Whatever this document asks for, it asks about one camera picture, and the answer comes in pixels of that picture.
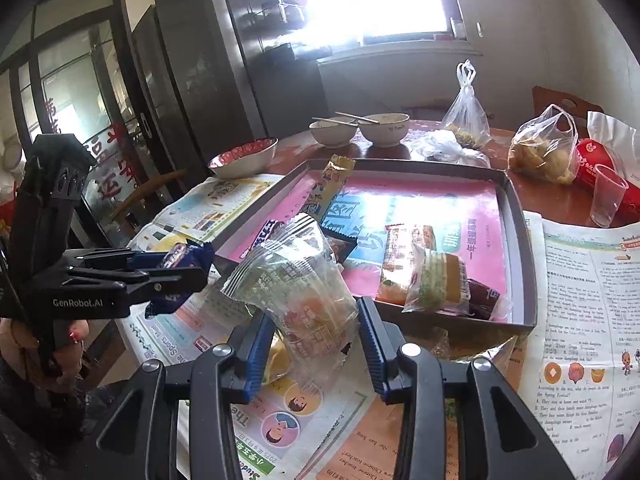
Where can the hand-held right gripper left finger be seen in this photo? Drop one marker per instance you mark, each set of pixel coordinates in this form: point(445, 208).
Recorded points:
point(257, 345)

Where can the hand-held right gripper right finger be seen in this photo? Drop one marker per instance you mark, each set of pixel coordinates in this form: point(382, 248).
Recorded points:
point(372, 340)

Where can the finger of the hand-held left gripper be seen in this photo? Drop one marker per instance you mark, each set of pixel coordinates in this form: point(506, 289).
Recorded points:
point(120, 260)
point(170, 280)

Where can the blue snack packet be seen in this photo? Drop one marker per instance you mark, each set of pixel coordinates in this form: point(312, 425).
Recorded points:
point(180, 265)

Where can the clear cake packet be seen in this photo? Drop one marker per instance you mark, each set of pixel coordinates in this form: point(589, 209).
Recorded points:
point(300, 300)

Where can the orange cake packet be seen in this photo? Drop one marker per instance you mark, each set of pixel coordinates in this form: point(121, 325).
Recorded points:
point(405, 262)

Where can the green edged cake packet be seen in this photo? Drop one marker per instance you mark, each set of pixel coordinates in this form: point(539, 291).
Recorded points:
point(440, 280)

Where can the dark cardboard box tray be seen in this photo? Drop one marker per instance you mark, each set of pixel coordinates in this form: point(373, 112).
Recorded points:
point(415, 230)

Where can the plastic bag of fried snacks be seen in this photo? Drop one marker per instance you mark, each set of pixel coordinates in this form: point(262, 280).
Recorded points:
point(545, 150)

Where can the person's left hand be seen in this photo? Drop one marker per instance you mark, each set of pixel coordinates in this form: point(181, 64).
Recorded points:
point(70, 345)

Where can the curved wooden chair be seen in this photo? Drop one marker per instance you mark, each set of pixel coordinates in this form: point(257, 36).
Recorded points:
point(145, 195)

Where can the newspaper with colourful pictures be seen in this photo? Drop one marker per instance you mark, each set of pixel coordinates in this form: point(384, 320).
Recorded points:
point(210, 205)

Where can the newspaper with orange panel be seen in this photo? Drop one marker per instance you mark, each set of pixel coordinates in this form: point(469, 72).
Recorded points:
point(320, 425)

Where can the dark blue lettered packet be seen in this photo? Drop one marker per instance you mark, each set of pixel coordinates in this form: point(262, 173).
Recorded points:
point(270, 232)

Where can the dark brown snack packet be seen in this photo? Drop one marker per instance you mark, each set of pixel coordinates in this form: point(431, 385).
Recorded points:
point(482, 297)

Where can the red patterned bowl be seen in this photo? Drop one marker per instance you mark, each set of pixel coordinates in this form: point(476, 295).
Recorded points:
point(242, 157)

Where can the yellow snack bar packet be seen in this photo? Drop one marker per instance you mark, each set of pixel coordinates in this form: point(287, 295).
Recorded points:
point(330, 185)

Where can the glass door with red characters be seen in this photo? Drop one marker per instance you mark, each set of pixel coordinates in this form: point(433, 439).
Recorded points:
point(75, 85)

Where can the flat clear plastic bag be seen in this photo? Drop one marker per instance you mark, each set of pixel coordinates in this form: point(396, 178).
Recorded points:
point(445, 149)

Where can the white ceramic bowl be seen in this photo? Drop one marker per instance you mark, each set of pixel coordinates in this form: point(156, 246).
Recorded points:
point(383, 129)
point(332, 131)

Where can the dark tall cabinet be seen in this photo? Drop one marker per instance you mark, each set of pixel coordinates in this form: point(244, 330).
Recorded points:
point(200, 60)

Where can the wooden chopstick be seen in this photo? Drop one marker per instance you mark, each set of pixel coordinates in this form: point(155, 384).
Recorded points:
point(332, 120)
point(359, 117)

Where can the tall clear plastic bag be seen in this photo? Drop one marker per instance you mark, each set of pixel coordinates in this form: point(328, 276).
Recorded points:
point(467, 110)

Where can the clear plastic cup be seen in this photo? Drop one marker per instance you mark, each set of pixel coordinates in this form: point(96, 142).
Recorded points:
point(607, 195)

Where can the red package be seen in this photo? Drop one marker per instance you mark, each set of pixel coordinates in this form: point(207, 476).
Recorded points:
point(597, 167)

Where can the brown wooden chair back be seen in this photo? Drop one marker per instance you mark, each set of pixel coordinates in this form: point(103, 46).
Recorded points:
point(562, 102)

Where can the bright window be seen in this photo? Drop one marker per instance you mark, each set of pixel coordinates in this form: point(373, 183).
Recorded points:
point(385, 0)

